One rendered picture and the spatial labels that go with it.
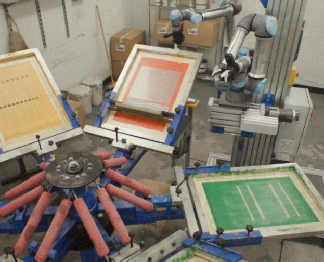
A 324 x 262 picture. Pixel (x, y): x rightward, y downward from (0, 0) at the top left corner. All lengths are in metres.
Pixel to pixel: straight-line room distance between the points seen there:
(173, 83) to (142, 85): 0.24
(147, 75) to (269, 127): 0.99
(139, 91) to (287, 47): 1.13
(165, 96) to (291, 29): 1.00
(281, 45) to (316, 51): 3.30
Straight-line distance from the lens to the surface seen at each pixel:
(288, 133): 2.80
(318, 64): 5.88
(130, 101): 2.45
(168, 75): 2.52
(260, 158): 3.00
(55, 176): 1.74
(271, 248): 3.16
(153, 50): 2.66
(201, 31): 5.47
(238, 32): 2.28
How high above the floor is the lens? 2.39
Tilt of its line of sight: 32 degrees down
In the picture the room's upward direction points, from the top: straight up
